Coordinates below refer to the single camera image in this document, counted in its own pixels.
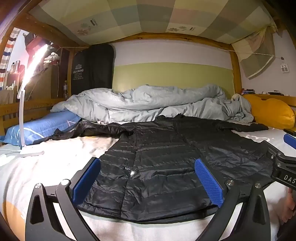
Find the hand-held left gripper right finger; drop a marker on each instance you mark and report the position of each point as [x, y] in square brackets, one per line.
[209, 183]

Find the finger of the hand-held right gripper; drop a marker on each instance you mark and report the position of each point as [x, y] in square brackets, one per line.
[291, 139]
[271, 147]

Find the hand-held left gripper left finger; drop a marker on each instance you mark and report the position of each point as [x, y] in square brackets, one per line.
[86, 178]

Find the black quilted down jacket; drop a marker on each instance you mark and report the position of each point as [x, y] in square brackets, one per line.
[161, 160]

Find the dark hanging clothes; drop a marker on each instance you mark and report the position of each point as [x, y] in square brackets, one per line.
[34, 42]

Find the person's right hand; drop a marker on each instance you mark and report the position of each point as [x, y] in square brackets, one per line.
[291, 206]

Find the yellow plush pillow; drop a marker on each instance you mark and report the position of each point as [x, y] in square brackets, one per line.
[272, 111]

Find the grey printed bed sheet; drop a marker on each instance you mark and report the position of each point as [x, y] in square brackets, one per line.
[57, 162]

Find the black flat device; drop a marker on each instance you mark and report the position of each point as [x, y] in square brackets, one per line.
[277, 93]

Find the red and blue packets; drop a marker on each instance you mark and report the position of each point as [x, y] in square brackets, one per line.
[248, 91]

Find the blue pillow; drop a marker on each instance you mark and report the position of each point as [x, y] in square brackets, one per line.
[41, 127]

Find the white desk lamp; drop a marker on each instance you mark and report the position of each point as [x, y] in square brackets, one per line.
[21, 115]

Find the clear plastic bottle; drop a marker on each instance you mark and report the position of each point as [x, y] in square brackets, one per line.
[66, 90]

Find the light grey-blue duvet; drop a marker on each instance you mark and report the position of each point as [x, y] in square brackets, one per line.
[138, 102]

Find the pale hanging cloth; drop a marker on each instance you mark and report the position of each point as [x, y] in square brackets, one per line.
[254, 53]

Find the black hanging bag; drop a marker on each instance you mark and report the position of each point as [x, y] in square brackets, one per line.
[92, 69]

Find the white plush toy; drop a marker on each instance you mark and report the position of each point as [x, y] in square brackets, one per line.
[52, 59]

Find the striped hanging cloth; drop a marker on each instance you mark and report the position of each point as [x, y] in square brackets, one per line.
[7, 58]

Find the pastel checkered canopy cloth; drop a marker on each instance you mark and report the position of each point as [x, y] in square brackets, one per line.
[138, 18]

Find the wooden bunk bed frame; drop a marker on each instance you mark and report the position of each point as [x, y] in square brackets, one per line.
[235, 69]

